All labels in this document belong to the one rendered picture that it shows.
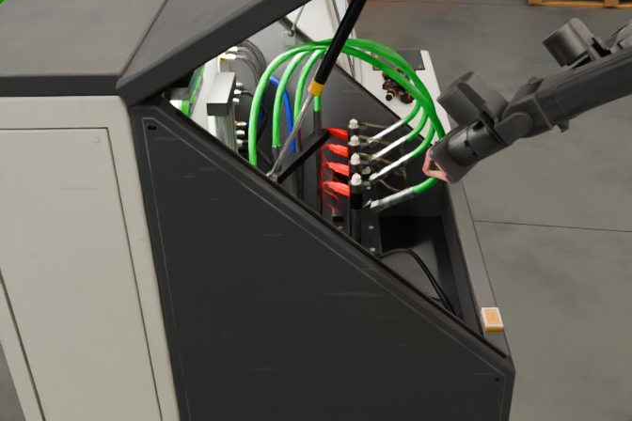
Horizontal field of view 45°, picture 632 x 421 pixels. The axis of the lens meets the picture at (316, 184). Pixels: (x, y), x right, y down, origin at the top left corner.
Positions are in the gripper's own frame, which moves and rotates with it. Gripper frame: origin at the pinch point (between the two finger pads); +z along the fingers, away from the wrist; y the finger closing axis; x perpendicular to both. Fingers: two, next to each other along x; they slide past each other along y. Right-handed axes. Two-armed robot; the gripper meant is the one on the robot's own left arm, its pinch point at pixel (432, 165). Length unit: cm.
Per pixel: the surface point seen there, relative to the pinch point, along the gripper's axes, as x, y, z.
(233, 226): -13.8, 36.4, -1.6
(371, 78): -20, -59, 77
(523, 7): 4, -380, 302
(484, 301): 27.3, 1.2, 11.7
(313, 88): -21.8, 22.1, -19.6
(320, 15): -37, -23, 30
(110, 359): -9, 57, 26
